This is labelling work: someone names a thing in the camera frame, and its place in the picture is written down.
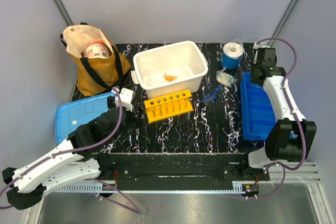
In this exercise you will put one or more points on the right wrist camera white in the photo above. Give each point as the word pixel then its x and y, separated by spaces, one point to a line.
pixel 257 49

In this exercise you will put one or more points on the white orange bottle in bag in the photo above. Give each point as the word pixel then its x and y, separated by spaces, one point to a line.
pixel 97 49

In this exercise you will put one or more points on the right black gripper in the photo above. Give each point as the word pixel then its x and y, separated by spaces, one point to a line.
pixel 252 78

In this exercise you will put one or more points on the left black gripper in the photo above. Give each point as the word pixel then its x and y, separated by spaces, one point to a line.
pixel 112 102

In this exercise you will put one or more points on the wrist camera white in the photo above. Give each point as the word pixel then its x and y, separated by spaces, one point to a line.
pixel 257 49
pixel 124 98

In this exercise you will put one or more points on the blue safety glasses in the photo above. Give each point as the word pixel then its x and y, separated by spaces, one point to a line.
pixel 213 96

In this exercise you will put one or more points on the brown canvas tote bag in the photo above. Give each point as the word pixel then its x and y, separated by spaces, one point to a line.
pixel 95 74

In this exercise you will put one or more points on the crumpled clear plastic wrapper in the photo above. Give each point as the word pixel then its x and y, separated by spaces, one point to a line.
pixel 225 79

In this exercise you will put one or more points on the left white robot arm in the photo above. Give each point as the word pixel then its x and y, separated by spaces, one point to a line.
pixel 75 159

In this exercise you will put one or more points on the light blue plastic lid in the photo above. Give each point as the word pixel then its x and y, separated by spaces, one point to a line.
pixel 71 115

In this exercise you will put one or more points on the yellow test tube rack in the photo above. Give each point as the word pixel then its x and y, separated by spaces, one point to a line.
pixel 167 106

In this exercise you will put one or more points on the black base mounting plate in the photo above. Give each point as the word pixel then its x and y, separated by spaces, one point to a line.
pixel 176 173

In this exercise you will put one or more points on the dark blue divided tray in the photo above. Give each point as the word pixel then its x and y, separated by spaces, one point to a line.
pixel 258 117

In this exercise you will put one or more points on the yellow knotted rubber band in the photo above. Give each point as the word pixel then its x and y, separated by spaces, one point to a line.
pixel 169 78

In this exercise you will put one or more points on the white plastic tub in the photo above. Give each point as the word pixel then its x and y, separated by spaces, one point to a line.
pixel 181 59

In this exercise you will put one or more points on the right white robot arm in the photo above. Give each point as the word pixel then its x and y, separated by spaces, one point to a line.
pixel 289 142

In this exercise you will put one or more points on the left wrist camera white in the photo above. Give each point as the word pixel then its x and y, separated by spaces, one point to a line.
pixel 124 98

